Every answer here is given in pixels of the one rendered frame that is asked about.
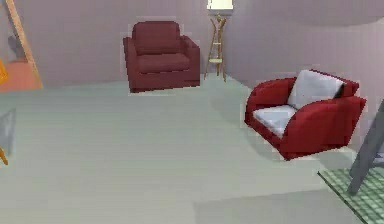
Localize wooden tripod floor lamp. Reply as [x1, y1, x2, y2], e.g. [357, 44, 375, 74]
[203, 0, 235, 83]

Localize dark red armchair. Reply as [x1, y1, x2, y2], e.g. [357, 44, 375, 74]
[122, 20, 202, 94]

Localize red armchair with white cushions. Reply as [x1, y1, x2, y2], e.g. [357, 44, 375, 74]
[244, 68, 367, 161]

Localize grey slanted furniture leg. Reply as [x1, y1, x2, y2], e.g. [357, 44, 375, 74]
[346, 98, 384, 196]

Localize grey glass table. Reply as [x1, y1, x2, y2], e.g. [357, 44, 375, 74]
[0, 107, 17, 166]

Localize green checked rug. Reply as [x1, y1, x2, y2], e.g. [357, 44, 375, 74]
[317, 165, 384, 224]

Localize orange object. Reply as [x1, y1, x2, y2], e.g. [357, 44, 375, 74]
[0, 59, 10, 86]

